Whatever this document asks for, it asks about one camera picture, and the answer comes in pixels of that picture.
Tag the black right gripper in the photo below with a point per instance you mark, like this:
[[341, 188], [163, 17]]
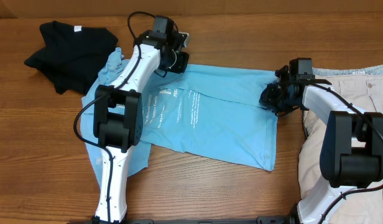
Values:
[[269, 99]]

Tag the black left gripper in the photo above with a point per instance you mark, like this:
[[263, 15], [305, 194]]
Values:
[[180, 62]]

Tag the light blue printed t-shirt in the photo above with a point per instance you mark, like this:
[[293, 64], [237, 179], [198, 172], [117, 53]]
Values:
[[209, 111]]

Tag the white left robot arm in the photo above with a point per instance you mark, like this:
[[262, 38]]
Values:
[[118, 121]]

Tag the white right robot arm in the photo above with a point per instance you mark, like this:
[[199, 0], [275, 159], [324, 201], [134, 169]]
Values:
[[351, 157]]

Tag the beige shorts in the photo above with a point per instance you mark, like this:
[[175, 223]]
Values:
[[363, 88]]

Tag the black folded t-shirt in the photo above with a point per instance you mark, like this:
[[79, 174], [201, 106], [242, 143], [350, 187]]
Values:
[[73, 55]]

